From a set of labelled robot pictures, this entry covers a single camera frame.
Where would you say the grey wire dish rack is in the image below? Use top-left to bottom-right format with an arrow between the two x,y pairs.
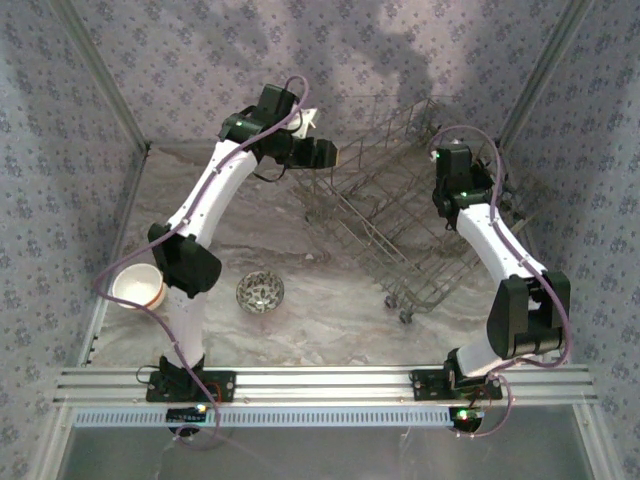
294,94 -> 546,324

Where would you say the purple glass bowl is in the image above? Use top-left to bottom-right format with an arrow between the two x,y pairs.
235,270 -> 286,315

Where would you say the white bowl with orange rim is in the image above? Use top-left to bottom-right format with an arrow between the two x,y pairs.
111,263 -> 167,310

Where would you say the right controller board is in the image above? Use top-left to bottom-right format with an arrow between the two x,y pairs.
448,407 -> 485,432

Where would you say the controller board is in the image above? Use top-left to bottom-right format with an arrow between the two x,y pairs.
448,407 -> 485,432
166,405 -> 210,424

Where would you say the left controller board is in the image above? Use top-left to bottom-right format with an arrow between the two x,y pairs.
166,405 -> 210,424

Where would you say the grey metal lower panel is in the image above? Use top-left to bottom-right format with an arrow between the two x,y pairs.
64,427 -> 599,480

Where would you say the aluminium frame post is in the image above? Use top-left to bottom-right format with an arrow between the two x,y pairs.
497,0 -> 596,149
49,0 -> 152,154

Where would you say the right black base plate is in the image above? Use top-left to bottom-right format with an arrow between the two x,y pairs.
410,368 -> 504,401

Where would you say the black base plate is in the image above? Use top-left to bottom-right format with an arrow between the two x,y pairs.
410,368 -> 504,401
145,369 -> 237,404

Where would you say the aluminium mounting rail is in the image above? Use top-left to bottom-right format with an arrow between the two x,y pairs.
52,364 -> 599,406

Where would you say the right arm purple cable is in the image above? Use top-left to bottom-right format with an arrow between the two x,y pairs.
429,124 -> 572,440

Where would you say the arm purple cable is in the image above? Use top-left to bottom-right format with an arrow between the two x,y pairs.
92,74 -> 311,451
429,124 -> 572,440

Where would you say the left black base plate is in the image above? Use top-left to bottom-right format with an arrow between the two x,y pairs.
145,369 -> 237,404

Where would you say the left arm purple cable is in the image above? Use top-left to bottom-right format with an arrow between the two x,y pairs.
92,74 -> 311,451

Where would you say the white slotted cable duct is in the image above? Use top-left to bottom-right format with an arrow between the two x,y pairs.
72,405 -> 456,429

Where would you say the aluminium table side rail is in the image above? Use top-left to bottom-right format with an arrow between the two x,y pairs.
74,144 -> 151,369

